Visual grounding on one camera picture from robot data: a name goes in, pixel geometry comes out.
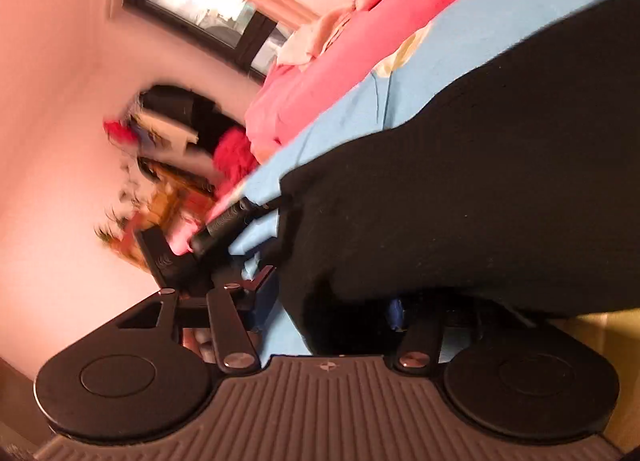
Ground black pants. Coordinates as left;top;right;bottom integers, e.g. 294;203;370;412
277;0;640;358

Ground pink bed mattress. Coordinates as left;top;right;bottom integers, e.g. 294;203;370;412
244;0;537;162

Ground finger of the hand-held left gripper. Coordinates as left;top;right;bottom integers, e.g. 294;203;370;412
189;195;284;258

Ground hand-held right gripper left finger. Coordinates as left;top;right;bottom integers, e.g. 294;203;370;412
117;265;279;375

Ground red folded cloth stack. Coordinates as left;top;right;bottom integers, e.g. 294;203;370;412
213;127;260;184

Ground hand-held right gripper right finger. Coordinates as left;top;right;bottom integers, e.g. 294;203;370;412
387;297;447;375

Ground peach towel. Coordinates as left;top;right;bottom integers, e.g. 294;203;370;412
276;11;348;68

